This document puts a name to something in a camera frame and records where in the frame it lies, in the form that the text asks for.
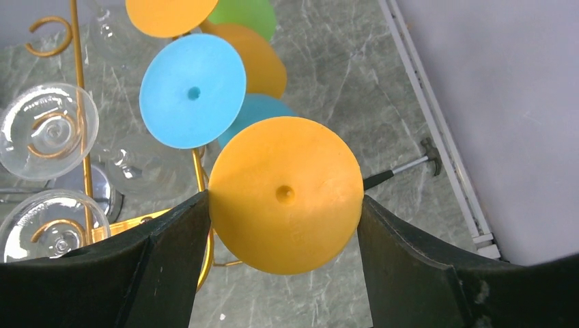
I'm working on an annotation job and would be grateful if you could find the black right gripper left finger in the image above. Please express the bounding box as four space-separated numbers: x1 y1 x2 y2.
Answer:
1 192 210 327

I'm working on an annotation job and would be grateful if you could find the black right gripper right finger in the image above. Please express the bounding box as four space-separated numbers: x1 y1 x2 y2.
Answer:
358 197 578 327

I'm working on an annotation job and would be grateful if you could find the orange plastic wine glass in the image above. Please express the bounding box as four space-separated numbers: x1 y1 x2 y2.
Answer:
208 117 364 275
125 0 287 98

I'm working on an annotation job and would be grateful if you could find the blue plastic wine glass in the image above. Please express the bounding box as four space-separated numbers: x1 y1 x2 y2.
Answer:
139 33 297 150

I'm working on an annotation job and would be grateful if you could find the clear wine glass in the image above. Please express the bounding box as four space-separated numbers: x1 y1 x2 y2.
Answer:
1 135 191 262
86 1 163 69
1 83 100 181

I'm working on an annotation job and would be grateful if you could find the green plastic wine glass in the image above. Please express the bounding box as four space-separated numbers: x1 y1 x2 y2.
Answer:
208 0 277 41

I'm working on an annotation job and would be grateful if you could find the gold wire glass rack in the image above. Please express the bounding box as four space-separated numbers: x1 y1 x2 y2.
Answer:
25 0 243 289

